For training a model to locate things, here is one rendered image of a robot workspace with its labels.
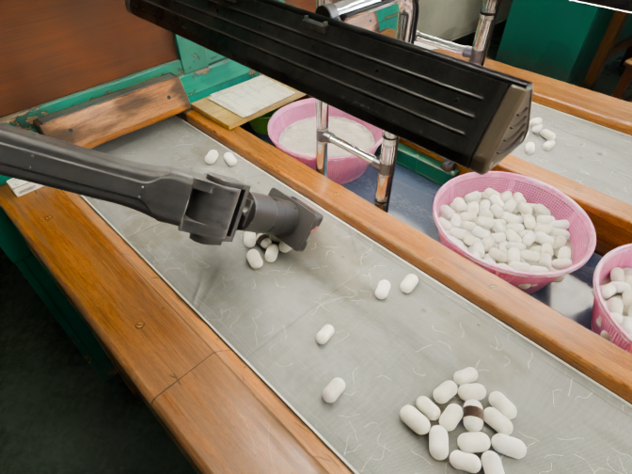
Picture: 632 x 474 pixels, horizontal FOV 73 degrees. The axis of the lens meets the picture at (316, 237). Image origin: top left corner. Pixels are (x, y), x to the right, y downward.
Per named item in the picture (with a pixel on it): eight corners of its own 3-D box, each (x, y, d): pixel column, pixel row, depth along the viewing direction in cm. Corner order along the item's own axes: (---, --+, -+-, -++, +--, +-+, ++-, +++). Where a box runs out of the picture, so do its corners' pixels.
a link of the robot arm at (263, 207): (242, 235, 57) (256, 196, 56) (208, 217, 60) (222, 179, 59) (274, 240, 62) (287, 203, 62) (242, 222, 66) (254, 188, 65)
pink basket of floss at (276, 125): (386, 197, 93) (391, 159, 86) (263, 193, 93) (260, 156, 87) (378, 132, 112) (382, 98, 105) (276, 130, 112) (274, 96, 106)
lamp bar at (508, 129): (483, 180, 36) (510, 100, 31) (126, 13, 68) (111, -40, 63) (525, 143, 41) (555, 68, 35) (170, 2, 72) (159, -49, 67)
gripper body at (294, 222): (278, 188, 71) (249, 179, 64) (323, 216, 66) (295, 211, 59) (261, 222, 72) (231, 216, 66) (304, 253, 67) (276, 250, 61)
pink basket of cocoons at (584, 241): (572, 334, 68) (599, 297, 61) (408, 282, 75) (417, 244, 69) (572, 228, 85) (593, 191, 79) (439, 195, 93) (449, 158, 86)
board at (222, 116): (229, 131, 95) (228, 125, 94) (191, 107, 102) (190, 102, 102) (330, 84, 112) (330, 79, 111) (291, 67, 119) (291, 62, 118)
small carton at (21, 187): (17, 197, 78) (12, 188, 77) (10, 189, 80) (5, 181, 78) (51, 182, 81) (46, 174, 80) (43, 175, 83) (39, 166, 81)
